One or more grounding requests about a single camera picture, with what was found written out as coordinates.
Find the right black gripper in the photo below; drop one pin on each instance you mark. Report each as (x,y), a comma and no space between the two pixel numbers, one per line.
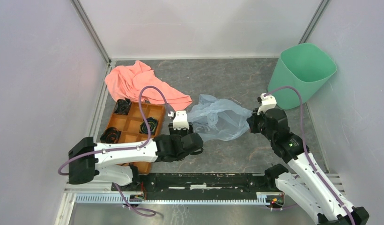
(252,121)

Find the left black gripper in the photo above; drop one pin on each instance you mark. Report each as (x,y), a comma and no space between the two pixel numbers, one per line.
(173,131)

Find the blue plastic trash bag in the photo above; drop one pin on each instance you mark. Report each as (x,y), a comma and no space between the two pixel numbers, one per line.
(218,119)

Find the green trash bin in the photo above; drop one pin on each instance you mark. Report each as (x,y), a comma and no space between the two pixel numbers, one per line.
(304,67)

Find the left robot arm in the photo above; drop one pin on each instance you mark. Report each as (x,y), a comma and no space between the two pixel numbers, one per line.
(89,161)

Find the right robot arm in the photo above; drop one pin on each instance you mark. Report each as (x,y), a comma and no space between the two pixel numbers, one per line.
(313,191)

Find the black green bag roll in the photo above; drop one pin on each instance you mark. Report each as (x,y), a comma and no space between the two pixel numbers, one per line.
(152,126)

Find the orange compartment tray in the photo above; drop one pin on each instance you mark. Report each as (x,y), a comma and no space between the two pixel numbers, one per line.
(129,125)

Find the black bag roll top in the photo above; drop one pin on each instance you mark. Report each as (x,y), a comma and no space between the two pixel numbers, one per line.
(122,106)

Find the black bag roll left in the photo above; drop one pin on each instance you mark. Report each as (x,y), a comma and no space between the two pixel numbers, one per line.
(110,135)

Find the pink cloth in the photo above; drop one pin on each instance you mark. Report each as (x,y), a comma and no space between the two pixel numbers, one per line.
(128,81)

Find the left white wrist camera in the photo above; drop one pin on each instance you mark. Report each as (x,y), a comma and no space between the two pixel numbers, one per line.
(179,120)

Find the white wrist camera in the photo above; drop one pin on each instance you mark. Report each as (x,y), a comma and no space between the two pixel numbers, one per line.
(179,120)
(267,102)

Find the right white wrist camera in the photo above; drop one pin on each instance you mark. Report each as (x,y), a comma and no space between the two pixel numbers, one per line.
(267,102)

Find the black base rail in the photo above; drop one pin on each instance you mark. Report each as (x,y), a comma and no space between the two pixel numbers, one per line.
(201,186)

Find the white toothed cable duct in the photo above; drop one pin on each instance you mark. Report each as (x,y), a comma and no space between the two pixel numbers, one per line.
(116,198)

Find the right aluminium corner post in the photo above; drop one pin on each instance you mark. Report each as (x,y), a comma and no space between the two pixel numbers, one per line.
(314,21)

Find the aluminium corner post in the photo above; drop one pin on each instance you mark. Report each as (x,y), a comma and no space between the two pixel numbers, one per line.
(314,21)
(90,29)

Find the left aluminium corner post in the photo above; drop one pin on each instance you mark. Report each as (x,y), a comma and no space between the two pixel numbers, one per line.
(90,29)

